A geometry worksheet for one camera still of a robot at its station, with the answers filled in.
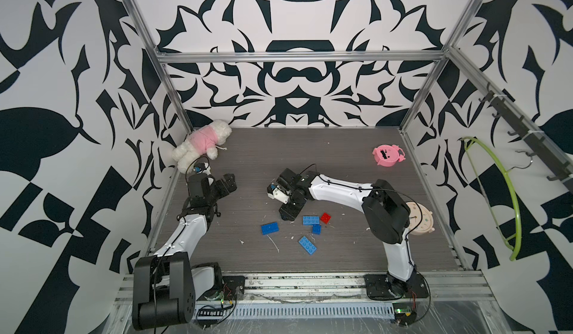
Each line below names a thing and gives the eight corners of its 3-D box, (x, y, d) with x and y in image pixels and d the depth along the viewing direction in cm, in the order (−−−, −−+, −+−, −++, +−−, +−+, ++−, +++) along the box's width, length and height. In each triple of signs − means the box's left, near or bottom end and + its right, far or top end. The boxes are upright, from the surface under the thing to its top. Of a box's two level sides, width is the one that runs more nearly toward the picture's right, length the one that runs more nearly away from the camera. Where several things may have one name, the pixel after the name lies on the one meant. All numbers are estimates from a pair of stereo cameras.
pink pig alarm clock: (375, 167, 109) (379, 160, 105) (370, 152, 115) (374, 144, 111) (402, 167, 109) (407, 160, 105) (396, 152, 115) (400, 145, 111)
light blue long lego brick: (298, 242, 86) (298, 240, 84) (303, 236, 87) (304, 234, 86) (311, 255, 83) (311, 254, 81) (316, 249, 84) (317, 247, 83)
